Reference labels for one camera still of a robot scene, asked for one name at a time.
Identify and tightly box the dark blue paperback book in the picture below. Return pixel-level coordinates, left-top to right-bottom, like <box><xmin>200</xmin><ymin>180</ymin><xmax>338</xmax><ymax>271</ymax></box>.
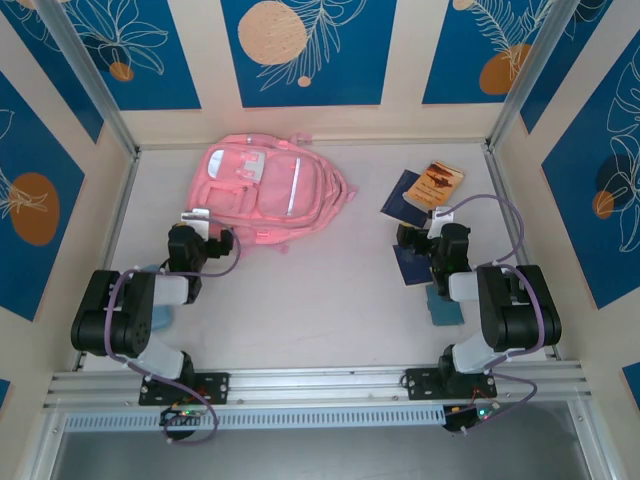
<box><xmin>379</xmin><ymin>169</ymin><xmax>436</xmax><ymax>229</ymax></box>
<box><xmin>392</xmin><ymin>243</ymin><xmax>436</xmax><ymax>289</ymax></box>

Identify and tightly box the orange tan paperback book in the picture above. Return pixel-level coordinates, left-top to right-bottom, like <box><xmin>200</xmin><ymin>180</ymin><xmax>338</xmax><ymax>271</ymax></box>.
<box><xmin>403</xmin><ymin>160</ymin><xmax>465</xmax><ymax>207</ymax></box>

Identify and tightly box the dark teal wallet case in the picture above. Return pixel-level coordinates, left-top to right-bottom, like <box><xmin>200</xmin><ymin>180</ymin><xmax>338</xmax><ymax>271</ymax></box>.
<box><xmin>424</xmin><ymin>284</ymin><xmax>466</xmax><ymax>329</ymax></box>

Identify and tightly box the light blue pencil case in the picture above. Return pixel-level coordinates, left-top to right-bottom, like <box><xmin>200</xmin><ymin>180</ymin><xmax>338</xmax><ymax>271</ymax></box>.
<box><xmin>145</xmin><ymin>263</ymin><xmax>176</xmax><ymax>334</ymax></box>

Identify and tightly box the pink backpack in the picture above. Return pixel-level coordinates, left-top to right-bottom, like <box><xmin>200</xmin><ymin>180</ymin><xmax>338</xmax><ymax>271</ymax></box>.
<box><xmin>187</xmin><ymin>132</ymin><xmax>360</xmax><ymax>254</ymax></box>

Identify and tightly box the left controller circuit board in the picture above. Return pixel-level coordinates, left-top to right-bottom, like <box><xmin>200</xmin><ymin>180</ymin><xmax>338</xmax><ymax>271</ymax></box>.
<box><xmin>159</xmin><ymin>405</ymin><xmax>207</xmax><ymax>427</ymax></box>

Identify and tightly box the controller circuit board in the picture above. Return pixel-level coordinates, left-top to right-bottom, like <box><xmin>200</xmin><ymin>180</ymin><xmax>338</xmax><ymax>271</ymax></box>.
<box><xmin>443</xmin><ymin>403</ymin><xmax>501</xmax><ymax>435</ymax></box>
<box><xmin>159</xmin><ymin>405</ymin><xmax>207</xmax><ymax>427</ymax></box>

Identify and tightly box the right controller circuit board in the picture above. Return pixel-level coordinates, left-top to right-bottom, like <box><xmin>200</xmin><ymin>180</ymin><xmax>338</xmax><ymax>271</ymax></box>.
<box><xmin>443</xmin><ymin>403</ymin><xmax>501</xmax><ymax>435</ymax></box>

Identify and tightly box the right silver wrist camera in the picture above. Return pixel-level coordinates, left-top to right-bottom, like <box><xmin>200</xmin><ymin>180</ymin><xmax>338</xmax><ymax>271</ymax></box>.
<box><xmin>430</xmin><ymin>206</ymin><xmax>456</xmax><ymax>236</ymax></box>

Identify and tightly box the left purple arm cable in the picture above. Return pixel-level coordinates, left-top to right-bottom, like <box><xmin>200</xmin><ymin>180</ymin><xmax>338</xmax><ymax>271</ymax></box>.
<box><xmin>104</xmin><ymin>219</ymin><xmax>242</xmax><ymax>445</ymax></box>

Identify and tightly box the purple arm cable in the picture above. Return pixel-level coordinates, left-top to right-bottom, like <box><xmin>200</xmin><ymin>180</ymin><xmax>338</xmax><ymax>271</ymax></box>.
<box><xmin>434</xmin><ymin>193</ymin><xmax>546</xmax><ymax>436</ymax></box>
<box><xmin>104</xmin><ymin>219</ymin><xmax>242</xmax><ymax>445</ymax></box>

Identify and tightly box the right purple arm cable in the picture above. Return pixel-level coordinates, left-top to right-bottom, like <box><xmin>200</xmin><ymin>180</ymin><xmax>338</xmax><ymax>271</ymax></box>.
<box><xmin>434</xmin><ymin>193</ymin><xmax>546</xmax><ymax>436</ymax></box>

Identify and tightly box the blue floral wall panel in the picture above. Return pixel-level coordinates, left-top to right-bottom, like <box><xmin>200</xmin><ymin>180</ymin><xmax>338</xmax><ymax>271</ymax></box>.
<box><xmin>422</xmin><ymin>0</ymin><xmax>557</xmax><ymax>106</ymax></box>
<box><xmin>64</xmin><ymin>0</ymin><xmax>202</xmax><ymax>111</ymax></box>
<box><xmin>542</xmin><ymin>49</ymin><xmax>640</xmax><ymax>310</ymax></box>
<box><xmin>0</xmin><ymin>69</ymin><xmax>87</xmax><ymax>323</ymax></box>
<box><xmin>0</xmin><ymin>0</ymin><xmax>105</xmax><ymax>145</ymax></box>
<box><xmin>221</xmin><ymin>0</ymin><xmax>399</xmax><ymax>108</ymax></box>
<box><xmin>519</xmin><ymin>0</ymin><xmax>617</xmax><ymax>135</ymax></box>

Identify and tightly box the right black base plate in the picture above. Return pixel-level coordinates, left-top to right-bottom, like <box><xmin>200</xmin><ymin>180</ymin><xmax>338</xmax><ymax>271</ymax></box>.
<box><xmin>405</xmin><ymin>367</ymin><xmax>499</xmax><ymax>401</ymax></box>

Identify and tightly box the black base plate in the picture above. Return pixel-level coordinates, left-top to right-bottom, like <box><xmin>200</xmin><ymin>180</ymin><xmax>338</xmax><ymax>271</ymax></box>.
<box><xmin>138</xmin><ymin>372</ymin><xmax>231</xmax><ymax>406</ymax></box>
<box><xmin>405</xmin><ymin>367</ymin><xmax>499</xmax><ymax>401</ymax></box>

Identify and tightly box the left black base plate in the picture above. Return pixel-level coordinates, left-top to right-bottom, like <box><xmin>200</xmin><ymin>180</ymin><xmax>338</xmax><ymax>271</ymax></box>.
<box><xmin>138</xmin><ymin>372</ymin><xmax>231</xmax><ymax>406</ymax></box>

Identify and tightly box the right aluminium corner post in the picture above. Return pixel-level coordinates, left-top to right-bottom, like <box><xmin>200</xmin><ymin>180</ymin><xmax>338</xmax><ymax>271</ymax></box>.
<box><xmin>485</xmin><ymin>0</ymin><xmax>576</xmax><ymax>151</ymax></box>

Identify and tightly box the aluminium corner post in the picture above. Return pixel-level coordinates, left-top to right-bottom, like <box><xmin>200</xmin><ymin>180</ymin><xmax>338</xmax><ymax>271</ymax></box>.
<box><xmin>485</xmin><ymin>0</ymin><xmax>576</xmax><ymax>151</ymax></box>
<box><xmin>34</xmin><ymin>0</ymin><xmax>141</xmax><ymax>159</ymax></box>

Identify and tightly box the aluminium front rail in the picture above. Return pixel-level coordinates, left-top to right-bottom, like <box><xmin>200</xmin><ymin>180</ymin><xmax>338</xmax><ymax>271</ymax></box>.
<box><xmin>42</xmin><ymin>362</ymin><xmax>594</xmax><ymax>411</ymax></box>

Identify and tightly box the left aluminium corner post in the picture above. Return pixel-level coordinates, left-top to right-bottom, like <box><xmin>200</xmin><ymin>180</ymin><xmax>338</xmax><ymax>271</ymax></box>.
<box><xmin>34</xmin><ymin>0</ymin><xmax>141</xmax><ymax>159</ymax></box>

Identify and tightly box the white slotted cable duct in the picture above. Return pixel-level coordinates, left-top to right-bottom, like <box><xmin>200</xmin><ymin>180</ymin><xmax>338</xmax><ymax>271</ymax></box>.
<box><xmin>63</xmin><ymin>405</ymin><xmax>446</xmax><ymax>432</ymax></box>

